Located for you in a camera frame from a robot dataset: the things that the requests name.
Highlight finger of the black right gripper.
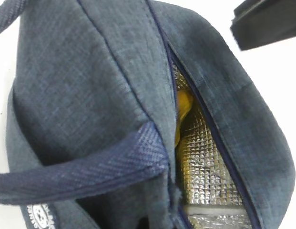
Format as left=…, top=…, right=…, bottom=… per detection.
left=230, top=0, right=296, bottom=51

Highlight yellow pear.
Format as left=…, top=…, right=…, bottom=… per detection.
left=174, top=90, right=194, bottom=147

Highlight dark navy fabric lunch bag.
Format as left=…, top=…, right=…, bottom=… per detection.
left=0, top=0, right=296, bottom=229

